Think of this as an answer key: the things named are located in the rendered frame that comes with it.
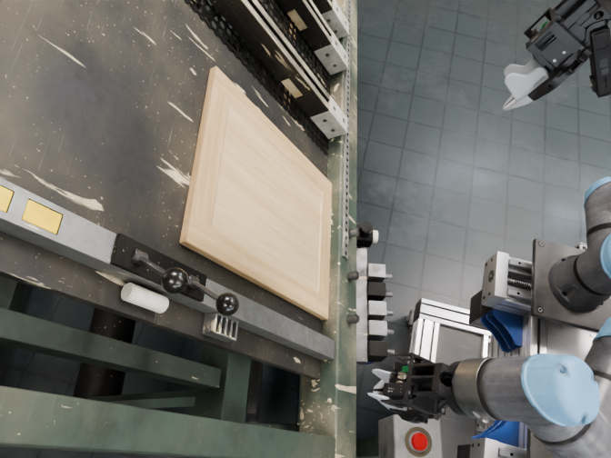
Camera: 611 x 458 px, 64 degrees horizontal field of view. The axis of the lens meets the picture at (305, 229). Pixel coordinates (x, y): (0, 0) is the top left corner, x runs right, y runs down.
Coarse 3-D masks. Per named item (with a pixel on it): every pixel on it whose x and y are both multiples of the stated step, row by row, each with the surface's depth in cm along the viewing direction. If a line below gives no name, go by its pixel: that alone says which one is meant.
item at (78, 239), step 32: (0, 224) 62; (32, 224) 63; (64, 224) 67; (96, 224) 72; (96, 256) 71; (160, 288) 82; (224, 288) 95; (256, 320) 102; (288, 320) 113; (320, 352) 123
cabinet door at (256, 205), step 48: (240, 96) 116; (240, 144) 113; (288, 144) 133; (192, 192) 96; (240, 192) 109; (288, 192) 129; (192, 240) 92; (240, 240) 106; (288, 240) 124; (288, 288) 119
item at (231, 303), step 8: (192, 280) 84; (192, 288) 85; (200, 288) 83; (216, 296) 80; (224, 296) 78; (232, 296) 78; (216, 304) 78; (224, 304) 77; (232, 304) 77; (224, 312) 77; (232, 312) 78
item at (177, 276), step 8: (136, 256) 75; (144, 256) 76; (144, 264) 74; (152, 264) 73; (160, 272) 71; (168, 272) 68; (176, 272) 68; (184, 272) 69; (168, 280) 68; (176, 280) 68; (184, 280) 69; (168, 288) 68; (176, 288) 68; (184, 288) 69
